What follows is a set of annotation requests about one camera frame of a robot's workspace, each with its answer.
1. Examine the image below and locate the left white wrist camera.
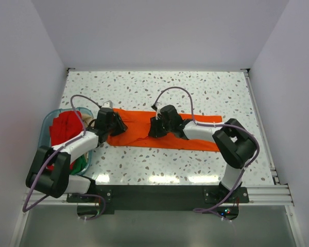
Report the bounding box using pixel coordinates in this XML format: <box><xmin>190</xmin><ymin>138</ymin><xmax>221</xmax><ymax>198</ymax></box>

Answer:
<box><xmin>101</xmin><ymin>100</ymin><xmax>113</xmax><ymax>109</ymax></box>

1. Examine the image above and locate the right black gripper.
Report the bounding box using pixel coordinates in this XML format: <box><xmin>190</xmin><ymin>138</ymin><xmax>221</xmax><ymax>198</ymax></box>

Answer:
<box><xmin>148</xmin><ymin>115</ymin><xmax>173</xmax><ymax>138</ymax></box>

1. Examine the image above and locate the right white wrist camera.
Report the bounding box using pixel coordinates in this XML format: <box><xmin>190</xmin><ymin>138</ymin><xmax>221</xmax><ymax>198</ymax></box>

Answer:
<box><xmin>151</xmin><ymin>103</ymin><xmax>161</xmax><ymax>120</ymax></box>

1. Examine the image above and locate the green t shirt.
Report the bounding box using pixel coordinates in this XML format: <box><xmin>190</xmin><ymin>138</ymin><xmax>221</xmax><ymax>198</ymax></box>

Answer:
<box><xmin>70</xmin><ymin>155</ymin><xmax>89</xmax><ymax>175</ymax></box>

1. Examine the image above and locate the clear blue plastic bin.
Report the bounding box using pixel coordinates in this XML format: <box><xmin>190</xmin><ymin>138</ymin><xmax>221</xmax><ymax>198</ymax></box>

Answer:
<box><xmin>38</xmin><ymin>109</ymin><xmax>92</xmax><ymax>166</ymax></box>

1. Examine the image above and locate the purple cable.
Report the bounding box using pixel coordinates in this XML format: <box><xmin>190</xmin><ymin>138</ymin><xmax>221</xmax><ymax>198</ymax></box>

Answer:
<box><xmin>151</xmin><ymin>86</ymin><xmax>260</xmax><ymax>216</ymax></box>
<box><xmin>22</xmin><ymin>95</ymin><xmax>109</xmax><ymax>221</ymax></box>

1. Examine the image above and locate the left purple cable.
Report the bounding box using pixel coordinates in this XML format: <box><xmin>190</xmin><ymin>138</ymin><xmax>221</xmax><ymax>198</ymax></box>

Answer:
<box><xmin>22</xmin><ymin>95</ymin><xmax>109</xmax><ymax>221</ymax></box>

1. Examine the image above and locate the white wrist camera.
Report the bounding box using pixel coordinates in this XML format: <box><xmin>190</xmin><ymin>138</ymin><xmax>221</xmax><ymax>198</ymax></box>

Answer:
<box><xmin>151</xmin><ymin>103</ymin><xmax>161</xmax><ymax>120</ymax></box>
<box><xmin>101</xmin><ymin>100</ymin><xmax>113</xmax><ymax>109</ymax></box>

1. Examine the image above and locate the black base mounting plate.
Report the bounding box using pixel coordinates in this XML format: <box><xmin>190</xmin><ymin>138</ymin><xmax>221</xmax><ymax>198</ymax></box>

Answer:
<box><xmin>66</xmin><ymin>184</ymin><xmax>248</xmax><ymax>216</ymax></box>

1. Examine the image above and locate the aluminium frame rail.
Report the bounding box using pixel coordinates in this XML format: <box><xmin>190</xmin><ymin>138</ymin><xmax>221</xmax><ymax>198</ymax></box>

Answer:
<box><xmin>23</xmin><ymin>167</ymin><xmax>296</xmax><ymax>206</ymax></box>

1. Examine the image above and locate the red t shirt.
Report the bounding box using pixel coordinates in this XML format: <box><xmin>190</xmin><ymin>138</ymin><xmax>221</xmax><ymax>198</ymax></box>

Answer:
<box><xmin>49</xmin><ymin>111</ymin><xmax>83</xmax><ymax>169</ymax></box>

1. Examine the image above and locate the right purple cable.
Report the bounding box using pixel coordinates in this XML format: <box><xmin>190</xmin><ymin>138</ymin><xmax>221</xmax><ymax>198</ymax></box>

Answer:
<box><xmin>151</xmin><ymin>86</ymin><xmax>260</xmax><ymax>216</ymax></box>

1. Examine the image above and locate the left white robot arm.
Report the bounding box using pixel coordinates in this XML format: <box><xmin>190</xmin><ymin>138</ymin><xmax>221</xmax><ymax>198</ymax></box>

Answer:
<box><xmin>26</xmin><ymin>108</ymin><xmax>127</xmax><ymax>202</ymax></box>

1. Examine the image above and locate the beige t shirt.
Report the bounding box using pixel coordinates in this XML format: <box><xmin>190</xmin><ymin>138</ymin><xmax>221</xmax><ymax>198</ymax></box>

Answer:
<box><xmin>81</xmin><ymin>114</ymin><xmax>96</xmax><ymax>160</ymax></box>

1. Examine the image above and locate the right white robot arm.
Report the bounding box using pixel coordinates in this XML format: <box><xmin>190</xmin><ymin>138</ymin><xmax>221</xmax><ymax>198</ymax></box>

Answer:
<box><xmin>149</xmin><ymin>105</ymin><xmax>260</xmax><ymax>202</ymax></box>

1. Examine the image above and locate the orange t shirt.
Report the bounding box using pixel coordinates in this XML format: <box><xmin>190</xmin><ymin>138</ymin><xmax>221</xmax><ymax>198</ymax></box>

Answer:
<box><xmin>107</xmin><ymin>108</ymin><xmax>219</xmax><ymax>152</ymax></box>

